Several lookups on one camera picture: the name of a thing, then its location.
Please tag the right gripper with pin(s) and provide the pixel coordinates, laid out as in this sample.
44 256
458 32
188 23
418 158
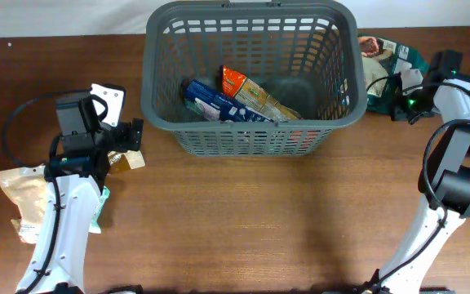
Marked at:
401 108

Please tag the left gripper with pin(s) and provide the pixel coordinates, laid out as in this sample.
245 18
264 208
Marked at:
128 133

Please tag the brown white snack bag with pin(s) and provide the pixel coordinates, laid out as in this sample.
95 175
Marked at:
123 162

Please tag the green Nescafe coffee bag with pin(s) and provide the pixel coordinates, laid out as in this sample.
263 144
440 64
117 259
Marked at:
383 61

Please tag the blue tissue pack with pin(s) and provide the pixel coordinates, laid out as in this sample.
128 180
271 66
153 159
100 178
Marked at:
213 105

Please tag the orange spaghetti packet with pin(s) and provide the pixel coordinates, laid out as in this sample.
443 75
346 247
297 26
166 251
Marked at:
242 89

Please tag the teal small packet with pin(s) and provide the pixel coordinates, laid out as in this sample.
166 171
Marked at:
94 226

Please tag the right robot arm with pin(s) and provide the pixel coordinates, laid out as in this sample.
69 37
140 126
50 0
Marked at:
444 180

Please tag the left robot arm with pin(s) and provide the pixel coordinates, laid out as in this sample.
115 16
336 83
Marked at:
75 173

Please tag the grey plastic basket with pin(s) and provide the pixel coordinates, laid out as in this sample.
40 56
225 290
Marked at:
305 54

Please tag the tan kraft paper pouch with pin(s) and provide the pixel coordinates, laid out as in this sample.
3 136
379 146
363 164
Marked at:
26 188

